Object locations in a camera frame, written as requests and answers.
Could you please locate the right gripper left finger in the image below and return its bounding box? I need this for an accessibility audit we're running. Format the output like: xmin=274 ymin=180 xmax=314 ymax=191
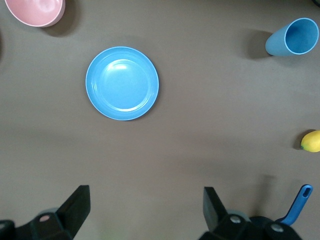
xmin=15 ymin=184 xmax=91 ymax=240

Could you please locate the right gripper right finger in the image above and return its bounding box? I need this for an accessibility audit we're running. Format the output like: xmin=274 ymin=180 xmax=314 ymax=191
xmin=201 ymin=186 xmax=266 ymax=240

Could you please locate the blue plate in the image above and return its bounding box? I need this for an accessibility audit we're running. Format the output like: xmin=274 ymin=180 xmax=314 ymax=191
xmin=85 ymin=46 xmax=160 ymax=121

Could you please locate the brown table cover mat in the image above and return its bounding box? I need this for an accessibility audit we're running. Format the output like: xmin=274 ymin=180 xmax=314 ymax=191
xmin=0 ymin=0 xmax=320 ymax=240

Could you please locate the yellow lemon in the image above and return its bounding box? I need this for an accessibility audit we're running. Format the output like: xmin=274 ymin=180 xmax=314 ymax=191
xmin=300 ymin=129 xmax=320 ymax=153

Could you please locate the blue cup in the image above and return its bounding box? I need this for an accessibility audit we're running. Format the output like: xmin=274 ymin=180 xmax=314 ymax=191
xmin=265 ymin=17 xmax=320 ymax=57

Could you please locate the small pink bowl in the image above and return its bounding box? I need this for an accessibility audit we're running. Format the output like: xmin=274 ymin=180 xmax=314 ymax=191
xmin=4 ymin=0 xmax=66 ymax=28

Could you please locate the black pot with blue handle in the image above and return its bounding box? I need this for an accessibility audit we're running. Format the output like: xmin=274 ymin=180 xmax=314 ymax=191
xmin=279 ymin=184 xmax=313 ymax=226

